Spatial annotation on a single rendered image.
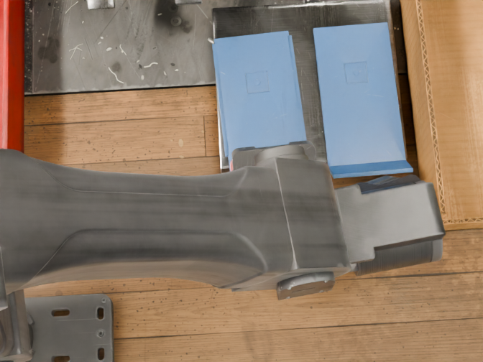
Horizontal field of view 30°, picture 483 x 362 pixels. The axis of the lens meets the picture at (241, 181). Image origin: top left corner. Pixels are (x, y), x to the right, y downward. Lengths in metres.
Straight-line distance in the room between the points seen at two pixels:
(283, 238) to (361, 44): 0.39
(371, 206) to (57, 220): 0.24
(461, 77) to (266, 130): 0.19
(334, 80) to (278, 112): 0.06
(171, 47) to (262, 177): 0.39
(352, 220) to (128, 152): 0.32
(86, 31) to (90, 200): 0.48
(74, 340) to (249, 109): 0.26
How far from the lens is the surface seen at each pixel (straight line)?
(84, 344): 0.81
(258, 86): 0.84
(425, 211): 0.60
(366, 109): 0.84
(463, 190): 0.85
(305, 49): 0.86
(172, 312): 0.81
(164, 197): 0.46
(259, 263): 0.49
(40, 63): 0.89
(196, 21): 0.89
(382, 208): 0.59
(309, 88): 0.84
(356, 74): 0.85
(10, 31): 0.85
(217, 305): 0.81
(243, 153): 0.69
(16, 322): 0.68
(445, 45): 0.89
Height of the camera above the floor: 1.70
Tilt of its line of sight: 75 degrees down
